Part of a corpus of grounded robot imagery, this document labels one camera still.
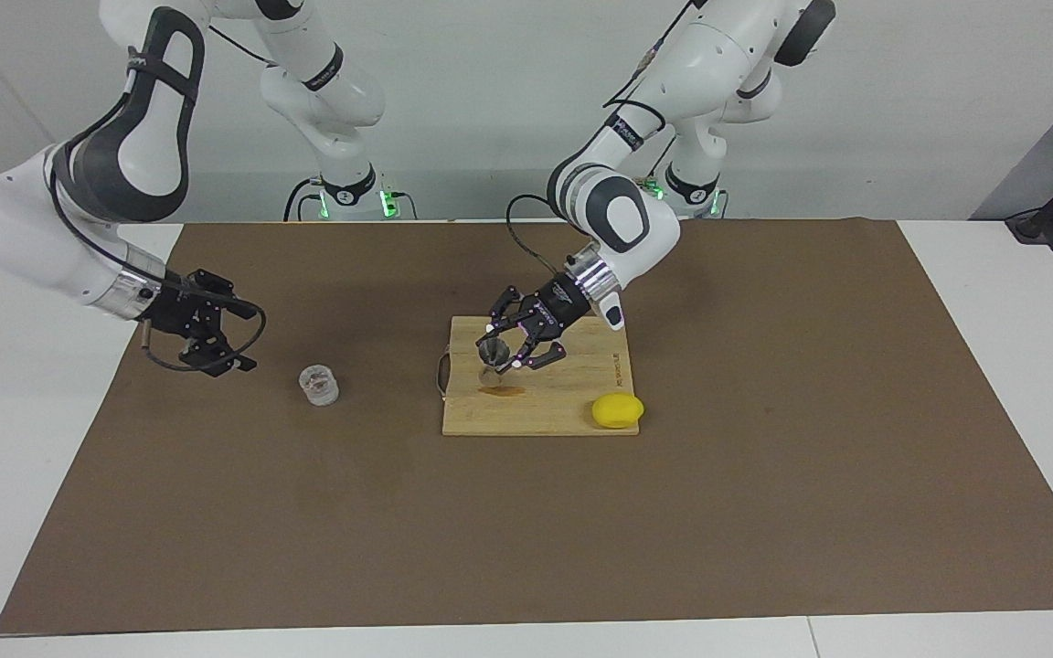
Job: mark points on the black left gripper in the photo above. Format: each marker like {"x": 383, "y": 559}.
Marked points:
{"x": 556, "y": 306}

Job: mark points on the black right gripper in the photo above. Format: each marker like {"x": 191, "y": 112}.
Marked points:
{"x": 175, "y": 306}

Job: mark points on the steel double jigger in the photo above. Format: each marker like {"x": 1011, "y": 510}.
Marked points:
{"x": 492, "y": 352}

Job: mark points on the clear glass cup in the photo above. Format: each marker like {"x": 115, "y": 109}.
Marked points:
{"x": 319, "y": 386}

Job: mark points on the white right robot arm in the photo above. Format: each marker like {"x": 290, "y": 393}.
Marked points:
{"x": 24, "y": 228}

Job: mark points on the wooden cutting board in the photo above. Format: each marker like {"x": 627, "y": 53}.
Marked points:
{"x": 563, "y": 393}

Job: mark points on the yellow lemon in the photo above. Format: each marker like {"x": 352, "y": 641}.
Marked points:
{"x": 618, "y": 411}

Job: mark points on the brown table mat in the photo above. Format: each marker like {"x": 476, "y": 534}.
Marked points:
{"x": 536, "y": 530}

